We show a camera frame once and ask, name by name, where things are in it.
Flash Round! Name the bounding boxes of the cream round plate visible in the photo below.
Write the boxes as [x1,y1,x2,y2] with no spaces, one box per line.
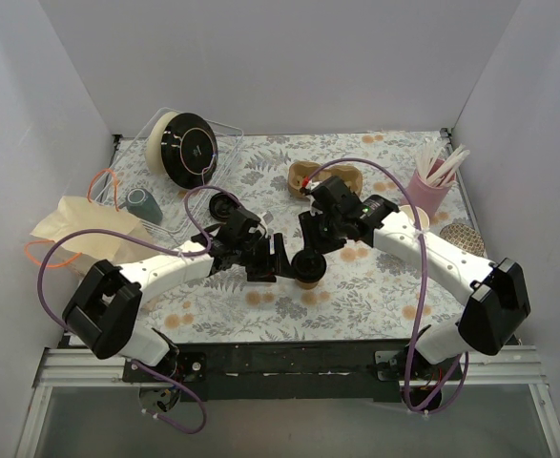
[145,111,178,176]

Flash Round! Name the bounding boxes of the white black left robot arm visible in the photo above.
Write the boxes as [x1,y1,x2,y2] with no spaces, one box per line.
[62,207,295,382]

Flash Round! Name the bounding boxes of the kraft paper takeout bag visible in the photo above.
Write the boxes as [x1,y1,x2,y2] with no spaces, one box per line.
[30,195,156,287]

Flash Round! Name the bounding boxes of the black coffee cup lid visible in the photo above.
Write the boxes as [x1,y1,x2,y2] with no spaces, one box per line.
[291,249,327,283]

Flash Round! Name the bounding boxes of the black table front rail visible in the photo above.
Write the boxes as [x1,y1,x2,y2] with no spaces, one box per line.
[121,339,462,405]

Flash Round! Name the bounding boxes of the floral patterned tablecloth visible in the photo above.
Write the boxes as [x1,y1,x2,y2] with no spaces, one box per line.
[137,131,462,343]

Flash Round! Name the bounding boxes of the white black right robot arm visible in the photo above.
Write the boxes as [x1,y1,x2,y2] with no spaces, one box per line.
[300,177,530,380]

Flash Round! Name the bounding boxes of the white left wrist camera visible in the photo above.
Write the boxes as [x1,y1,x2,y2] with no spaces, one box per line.
[257,212,274,238]

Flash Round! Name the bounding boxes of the dark green mug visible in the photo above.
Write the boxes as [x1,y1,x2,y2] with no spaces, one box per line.
[125,188,163,225]

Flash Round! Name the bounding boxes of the aluminium frame rail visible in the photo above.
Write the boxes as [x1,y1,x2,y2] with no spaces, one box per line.
[17,346,560,457]

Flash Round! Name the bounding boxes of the brown paper coffee cup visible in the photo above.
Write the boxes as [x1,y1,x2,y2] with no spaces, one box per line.
[295,280,319,291]

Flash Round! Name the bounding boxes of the pink straw holder cup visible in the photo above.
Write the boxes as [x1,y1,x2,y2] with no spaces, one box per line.
[406,169,455,218]

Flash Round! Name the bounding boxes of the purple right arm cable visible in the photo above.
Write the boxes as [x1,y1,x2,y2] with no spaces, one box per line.
[302,157,469,414]

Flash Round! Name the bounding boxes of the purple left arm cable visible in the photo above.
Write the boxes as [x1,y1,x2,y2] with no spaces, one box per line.
[38,186,242,434]

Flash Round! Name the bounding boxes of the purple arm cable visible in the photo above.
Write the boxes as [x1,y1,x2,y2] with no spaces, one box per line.
[38,186,242,434]
[302,157,469,414]

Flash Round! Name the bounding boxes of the brown pulp cup carrier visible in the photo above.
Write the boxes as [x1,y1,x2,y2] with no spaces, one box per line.
[287,160,363,199]

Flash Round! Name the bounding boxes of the stack of paper cups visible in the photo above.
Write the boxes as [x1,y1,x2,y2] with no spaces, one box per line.
[396,204,432,230]

